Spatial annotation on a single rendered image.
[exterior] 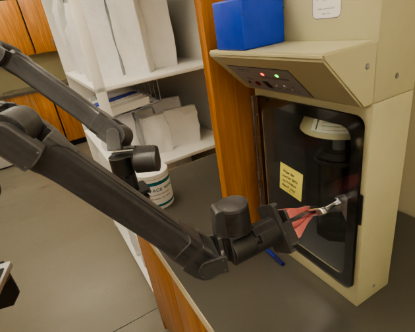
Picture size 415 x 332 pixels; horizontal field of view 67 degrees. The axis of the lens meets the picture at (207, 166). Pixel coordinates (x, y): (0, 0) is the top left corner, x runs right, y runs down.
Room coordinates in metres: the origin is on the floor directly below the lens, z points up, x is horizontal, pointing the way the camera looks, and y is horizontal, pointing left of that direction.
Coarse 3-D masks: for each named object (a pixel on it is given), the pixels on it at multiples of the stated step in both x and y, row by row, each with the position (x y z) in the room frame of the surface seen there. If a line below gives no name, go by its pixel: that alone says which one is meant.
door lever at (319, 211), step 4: (332, 200) 0.54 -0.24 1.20; (336, 200) 0.53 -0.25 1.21; (328, 204) 0.52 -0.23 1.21; (332, 204) 0.52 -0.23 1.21; (336, 204) 0.52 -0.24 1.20; (340, 204) 0.52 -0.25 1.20; (308, 208) 0.55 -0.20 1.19; (312, 208) 0.53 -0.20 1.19; (316, 208) 0.52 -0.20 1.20; (320, 208) 0.51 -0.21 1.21; (324, 208) 0.51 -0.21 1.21; (328, 208) 0.51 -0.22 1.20; (332, 208) 0.52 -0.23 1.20; (336, 208) 0.53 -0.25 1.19; (340, 208) 0.52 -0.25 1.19; (304, 212) 0.55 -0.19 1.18; (308, 212) 0.54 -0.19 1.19; (312, 212) 0.53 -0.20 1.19; (316, 212) 0.51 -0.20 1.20; (320, 212) 0.51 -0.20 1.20; (324, 212) 0.51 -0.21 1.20; (296, 216) 0.57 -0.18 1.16; (300, 216) 0.56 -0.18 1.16; (304, 216) 0.55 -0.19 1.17; (308, 216) 0.54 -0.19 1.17
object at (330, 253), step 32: (256, 96) 0.76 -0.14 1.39; (288, 128) 0.66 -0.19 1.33; (320, 128) 0.57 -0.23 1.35; (352, 128) 0.51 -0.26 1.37; (288, 160) 0.66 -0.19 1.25; (320, 160) 0.57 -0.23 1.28; (352, 160) 0.50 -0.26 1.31; (320, 192) 0.57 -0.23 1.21; (352, 192) 0.50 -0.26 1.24; (320, 224) 0.57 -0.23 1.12; (352, 224) 0.50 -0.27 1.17; (320, 256) 0.57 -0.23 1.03; (352, 256) 0.49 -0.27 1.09
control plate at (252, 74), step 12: (240, 72) 0.69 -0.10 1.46; (252, 72) 0.65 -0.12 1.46; (264, 72) 0.61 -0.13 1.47; (276, 72) 0.57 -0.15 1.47; (288, 72) 0.54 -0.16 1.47; (252, 84) 0.71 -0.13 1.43; (264, 84) 0.67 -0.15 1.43; (288, 84) 0.59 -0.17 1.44; (300, 84) 0.55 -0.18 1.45; (312, 96) 0.56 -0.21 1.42
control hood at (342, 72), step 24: (264, 48) 0.61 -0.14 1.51; (288, 48) 0.56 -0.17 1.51; (312, 48) 0.51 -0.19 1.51; (336, 48) 0.47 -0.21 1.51; (360, 48) 0.47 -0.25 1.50; (312, 72) 0.49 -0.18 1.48; (336, 72) 0.45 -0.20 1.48; (360, 72) 0.48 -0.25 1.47; (336, 96) 0.50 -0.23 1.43; (360, 96) 0.48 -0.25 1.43
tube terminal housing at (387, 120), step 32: (288, 0) 0.66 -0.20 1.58; (352, 0) 0.53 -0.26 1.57; (384, 0) 0.49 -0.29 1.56; (288, 32) 0.67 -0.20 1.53; (320, 32) 0.59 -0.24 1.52; (352, 32) 0.53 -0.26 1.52; (384, 32) 0.50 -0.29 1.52; (384, 64) 0.50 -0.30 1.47; (288, 96) 0.67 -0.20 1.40; (384, 96) 0.50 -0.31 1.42; (384, 128) 0.51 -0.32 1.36; (384, 160) 0.51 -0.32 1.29; (384, 192) 0.52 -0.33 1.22; (384, 224) 0.52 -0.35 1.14; (384, 256) 0.53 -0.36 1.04; (352, 288) 0.50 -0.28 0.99
